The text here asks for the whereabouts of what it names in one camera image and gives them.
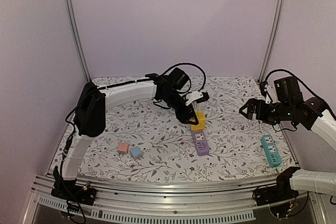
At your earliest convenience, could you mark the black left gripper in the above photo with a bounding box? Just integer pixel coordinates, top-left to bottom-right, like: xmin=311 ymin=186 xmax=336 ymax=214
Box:
xmin=161 ymin=91 xmax=198 ymax=125

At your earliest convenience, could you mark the yellow cube socket adapter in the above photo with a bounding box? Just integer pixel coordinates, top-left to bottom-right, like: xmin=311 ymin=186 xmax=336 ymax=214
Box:
xmin=190 ymin=111 xmax=206 ymax=132

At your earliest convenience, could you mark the purple power strip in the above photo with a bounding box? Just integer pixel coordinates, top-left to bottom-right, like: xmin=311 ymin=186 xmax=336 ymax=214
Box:
xmin=191 ymin=131 xmax=210 ymax=156

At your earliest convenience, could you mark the pink plug adapter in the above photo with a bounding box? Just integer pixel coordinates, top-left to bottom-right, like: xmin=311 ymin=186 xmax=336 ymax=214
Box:
xmin=117 ymin=143 xmax=129 ymax=154

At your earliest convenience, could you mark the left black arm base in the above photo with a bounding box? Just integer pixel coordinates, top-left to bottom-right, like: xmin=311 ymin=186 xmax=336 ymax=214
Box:
xmin=51 ymin=166 xmax=97 ymax=206

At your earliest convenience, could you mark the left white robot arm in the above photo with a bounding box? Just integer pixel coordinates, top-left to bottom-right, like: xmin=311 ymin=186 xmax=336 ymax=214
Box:
xmin=53 ymin=63 xmax=209 ymax=200

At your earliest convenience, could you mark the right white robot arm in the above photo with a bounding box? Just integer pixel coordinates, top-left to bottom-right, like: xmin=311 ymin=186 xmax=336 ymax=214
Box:
xmin=239 ymin=71 xmax=335 ymax=201

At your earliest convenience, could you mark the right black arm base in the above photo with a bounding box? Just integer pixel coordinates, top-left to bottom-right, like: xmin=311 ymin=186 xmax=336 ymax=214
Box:
xmin=252 ymin=167 xmax=300 ymax=206

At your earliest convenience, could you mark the blue plug adapter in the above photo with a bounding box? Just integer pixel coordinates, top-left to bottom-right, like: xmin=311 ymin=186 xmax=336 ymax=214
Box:
xmin=130 ymin=146 xmax=143 ymax=160

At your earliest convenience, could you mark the floral patterned table mat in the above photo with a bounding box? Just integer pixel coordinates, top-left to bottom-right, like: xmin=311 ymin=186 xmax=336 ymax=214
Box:
xmin=78 ymin=77 xmax=296 ymax=183

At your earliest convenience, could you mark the teal power strip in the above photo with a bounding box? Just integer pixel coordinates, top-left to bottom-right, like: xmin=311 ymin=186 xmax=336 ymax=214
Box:
xmin=260 ymin=135 xmax=282 ymax=168

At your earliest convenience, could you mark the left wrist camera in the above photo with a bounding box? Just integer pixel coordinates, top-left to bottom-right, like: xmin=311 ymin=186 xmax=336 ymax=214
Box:
xmin=185 ymin=91 xmax=209 ymax=106

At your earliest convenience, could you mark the right aluminium frame post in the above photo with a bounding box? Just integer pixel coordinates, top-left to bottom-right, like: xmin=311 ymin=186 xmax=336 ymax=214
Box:
xmin=258 ymin=0 xmax=285 ymax=81

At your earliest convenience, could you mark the aluminium frame post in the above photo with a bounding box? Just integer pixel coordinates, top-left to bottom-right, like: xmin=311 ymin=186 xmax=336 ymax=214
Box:
xmin=64 ymin=0 xmax=91 ymax=82
xmin=258 ymin=0 xmax=285 ymax=81

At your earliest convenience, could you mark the aluminium front rail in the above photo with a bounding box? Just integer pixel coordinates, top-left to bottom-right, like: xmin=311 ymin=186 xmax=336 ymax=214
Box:
xmin=22 ymin=174 xmax=329 ymax=224

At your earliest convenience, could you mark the left aluminium frame post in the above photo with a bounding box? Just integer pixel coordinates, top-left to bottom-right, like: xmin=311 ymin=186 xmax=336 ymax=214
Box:
xmin=64 ymin=0 xmax=91 ymax=82

